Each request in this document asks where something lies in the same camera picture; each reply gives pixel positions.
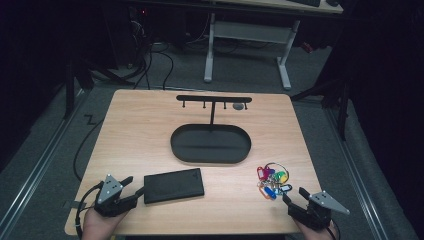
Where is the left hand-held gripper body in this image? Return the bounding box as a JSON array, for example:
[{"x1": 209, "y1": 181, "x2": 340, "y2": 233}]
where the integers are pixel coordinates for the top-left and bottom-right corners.
[{"x1": 94, "y1": 173, "x2": 139, "y2": 218}]

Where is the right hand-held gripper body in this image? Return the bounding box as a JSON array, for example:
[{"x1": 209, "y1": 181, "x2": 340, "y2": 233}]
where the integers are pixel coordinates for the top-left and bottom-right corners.
[{"x1": 288, "y1": 190, "x2": 350, "y2": 231}]

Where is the key ring with coloured tags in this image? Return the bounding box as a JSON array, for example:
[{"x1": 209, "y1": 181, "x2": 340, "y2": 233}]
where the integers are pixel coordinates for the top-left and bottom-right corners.
[{"x1": 256, "y1": 162, "x2": 293, "y2": 201}]

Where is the black key stand with tray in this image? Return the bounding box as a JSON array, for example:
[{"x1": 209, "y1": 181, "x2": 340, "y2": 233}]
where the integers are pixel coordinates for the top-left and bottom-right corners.
[{"x1": 170, "y1": 94, "x2": 253, "y2": 165}]

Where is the person's right hand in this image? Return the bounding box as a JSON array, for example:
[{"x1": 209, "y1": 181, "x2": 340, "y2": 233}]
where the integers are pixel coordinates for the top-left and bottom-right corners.
[{"x1": 294, "y1": 219, "x2": 338, "y2": 240}]

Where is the person's left hand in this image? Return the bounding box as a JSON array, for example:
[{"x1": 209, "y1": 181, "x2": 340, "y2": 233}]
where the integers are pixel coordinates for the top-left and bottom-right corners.
[{"x1": 82, "y1": 209, "x2": 128, "y2": 240}]

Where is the grey tape piece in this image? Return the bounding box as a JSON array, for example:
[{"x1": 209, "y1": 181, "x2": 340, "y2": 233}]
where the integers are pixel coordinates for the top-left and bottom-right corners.
[{"x1": 63, "y1": 200, "x2": 88, "y2": 210}]

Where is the dark computer tower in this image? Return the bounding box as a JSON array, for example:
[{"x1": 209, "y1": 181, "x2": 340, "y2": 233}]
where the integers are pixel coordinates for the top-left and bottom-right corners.
[{"x1": 127, "y1": 5, "x2": 152, "y2": 68}]

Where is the desk with white legs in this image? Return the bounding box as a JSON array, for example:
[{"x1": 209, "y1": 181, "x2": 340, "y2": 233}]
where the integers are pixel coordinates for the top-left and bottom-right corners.
[{"x1": 203, "y1": 0, "x2": 344, "y2": 91}]

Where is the black keyboard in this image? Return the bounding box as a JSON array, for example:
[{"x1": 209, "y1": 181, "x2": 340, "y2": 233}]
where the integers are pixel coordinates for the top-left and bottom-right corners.
[{"x1": 288, "y1": 0, "x2": 322, "y2": 8}]

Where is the right hand-held gripper cable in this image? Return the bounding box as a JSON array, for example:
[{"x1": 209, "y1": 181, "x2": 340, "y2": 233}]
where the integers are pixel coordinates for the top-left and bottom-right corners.
[{"x1": 325, "y1": 220, "x2": 342, "y2": 240}]

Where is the hand-held gripper cable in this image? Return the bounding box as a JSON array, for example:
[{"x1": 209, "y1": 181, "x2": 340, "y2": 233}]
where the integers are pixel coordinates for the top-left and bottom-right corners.
[
  {"x1": 74, "y1": 181, "x2": 104, "y2": 240},
  {"x1": 325, "y1": 220, "x2": 342, "y2": 240}
]

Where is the left hand-held gripper cable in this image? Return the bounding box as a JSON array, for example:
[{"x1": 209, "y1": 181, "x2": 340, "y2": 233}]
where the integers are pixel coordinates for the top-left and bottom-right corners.
[{"x1": 74, "y1": 181, "x2": 104, "y2": 240}]

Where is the black floor cable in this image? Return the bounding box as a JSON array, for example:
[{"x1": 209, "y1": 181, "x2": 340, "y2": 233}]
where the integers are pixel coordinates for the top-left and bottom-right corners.
[{"x1": 72, "y1": 118, "x2": 105, "y2": 183}]

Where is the bundle of black cables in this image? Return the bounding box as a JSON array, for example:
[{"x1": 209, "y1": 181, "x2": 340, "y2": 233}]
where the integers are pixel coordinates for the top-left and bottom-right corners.
[{"x1": 132, "y1": 41, "x2": 175, "y2": 91}]

